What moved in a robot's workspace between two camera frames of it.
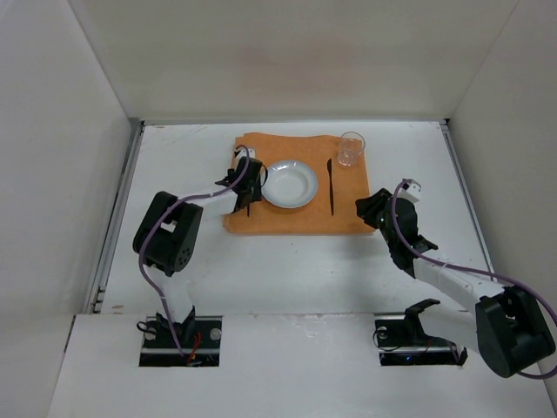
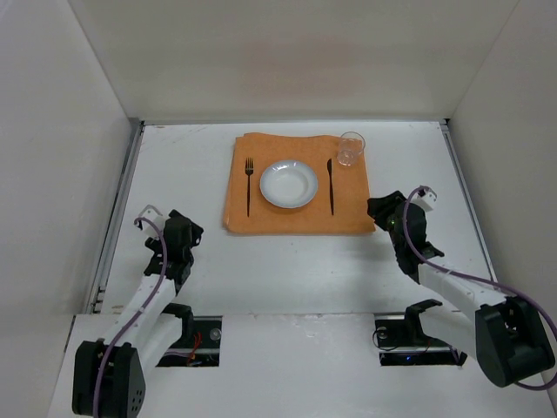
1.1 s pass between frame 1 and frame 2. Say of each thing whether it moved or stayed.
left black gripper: moved
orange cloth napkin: stayed
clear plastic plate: stayed
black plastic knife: stayed
